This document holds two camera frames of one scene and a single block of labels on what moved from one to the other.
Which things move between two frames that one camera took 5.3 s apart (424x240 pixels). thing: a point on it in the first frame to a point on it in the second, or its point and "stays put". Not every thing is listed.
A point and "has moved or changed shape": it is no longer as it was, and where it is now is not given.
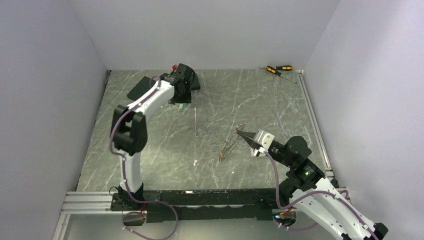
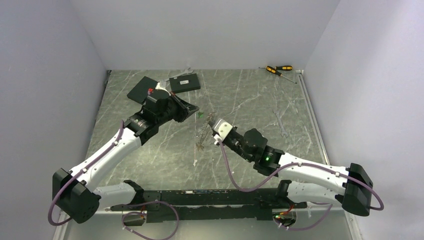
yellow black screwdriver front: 272,70 stays put
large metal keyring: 231,142 has moved or changed shape
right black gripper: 247,135 to 211,124
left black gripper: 186,99 to 185,109
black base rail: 200,205 stays put
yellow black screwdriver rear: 281,67 stays put
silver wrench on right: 276,111 stays put
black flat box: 142,85 stays put
